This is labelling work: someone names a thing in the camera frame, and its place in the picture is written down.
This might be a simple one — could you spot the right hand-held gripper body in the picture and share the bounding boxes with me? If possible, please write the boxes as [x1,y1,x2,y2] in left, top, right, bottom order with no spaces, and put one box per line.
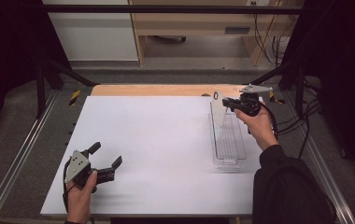
[228,83,274,118]

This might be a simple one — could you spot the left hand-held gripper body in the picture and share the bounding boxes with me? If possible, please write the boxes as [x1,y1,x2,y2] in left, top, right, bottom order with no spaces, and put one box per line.
[64,149,117,191]

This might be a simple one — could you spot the clear plastic container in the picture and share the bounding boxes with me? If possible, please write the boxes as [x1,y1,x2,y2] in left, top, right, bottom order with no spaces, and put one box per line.
[208,101,248,171]

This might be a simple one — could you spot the person's right hand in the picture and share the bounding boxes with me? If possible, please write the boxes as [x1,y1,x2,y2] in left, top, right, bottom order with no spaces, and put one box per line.
[234,98,280,152]

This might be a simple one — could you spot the person's left hand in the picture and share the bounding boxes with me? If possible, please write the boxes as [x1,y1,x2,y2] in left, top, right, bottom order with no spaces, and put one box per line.
[65,170,99,224]

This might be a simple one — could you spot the yellow black tape marker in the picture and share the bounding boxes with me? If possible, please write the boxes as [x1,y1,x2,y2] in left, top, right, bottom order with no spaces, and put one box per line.
[268,91,286,105]
[68,90,82,107]

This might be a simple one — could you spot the wooden table board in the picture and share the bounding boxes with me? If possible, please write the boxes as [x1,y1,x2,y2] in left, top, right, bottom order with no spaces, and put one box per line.
[91,83,259,98]

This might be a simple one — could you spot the light wooden desk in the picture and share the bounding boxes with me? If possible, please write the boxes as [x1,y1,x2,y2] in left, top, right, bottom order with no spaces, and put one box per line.
[128,0,305,67]

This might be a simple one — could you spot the black curtain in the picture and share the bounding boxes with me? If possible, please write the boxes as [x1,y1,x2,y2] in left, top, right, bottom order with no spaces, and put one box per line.
[281,0,355,189]
[0,0,71,154]

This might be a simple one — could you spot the white cabinet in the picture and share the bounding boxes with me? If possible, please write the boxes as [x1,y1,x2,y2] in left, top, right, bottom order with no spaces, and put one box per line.
[40,0,139,63]

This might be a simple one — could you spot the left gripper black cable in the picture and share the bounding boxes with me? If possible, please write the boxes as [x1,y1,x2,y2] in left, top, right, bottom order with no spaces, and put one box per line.
[61,158,73,217]

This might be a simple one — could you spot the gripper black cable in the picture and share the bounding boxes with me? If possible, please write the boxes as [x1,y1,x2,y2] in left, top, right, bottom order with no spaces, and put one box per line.
[258,99,280,142]
[61,158,73,217]

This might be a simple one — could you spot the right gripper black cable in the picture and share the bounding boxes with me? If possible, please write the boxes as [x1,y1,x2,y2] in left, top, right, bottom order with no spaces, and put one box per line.
[258,99,280,142]

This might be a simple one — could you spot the black frame strut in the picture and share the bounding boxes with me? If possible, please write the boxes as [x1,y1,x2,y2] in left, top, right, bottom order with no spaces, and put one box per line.
[35,56,101,119]
[243,60,306,118]

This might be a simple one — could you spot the black floor cables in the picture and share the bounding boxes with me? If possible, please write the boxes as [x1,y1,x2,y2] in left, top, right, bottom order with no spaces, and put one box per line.
[273,79,323,162]

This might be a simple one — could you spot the aluminium rail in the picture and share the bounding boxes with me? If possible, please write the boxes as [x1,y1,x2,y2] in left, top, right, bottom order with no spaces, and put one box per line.
[0,90,60,224]
[282,92,355,224]

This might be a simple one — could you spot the hanging cables behind desk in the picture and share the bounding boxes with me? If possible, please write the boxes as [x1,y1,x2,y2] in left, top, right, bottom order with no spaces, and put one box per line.
[252,1,293,67]

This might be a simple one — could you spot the black horizontal frame bar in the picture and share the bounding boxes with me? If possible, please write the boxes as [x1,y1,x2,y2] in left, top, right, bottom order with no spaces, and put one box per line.
[39,4,305,15]

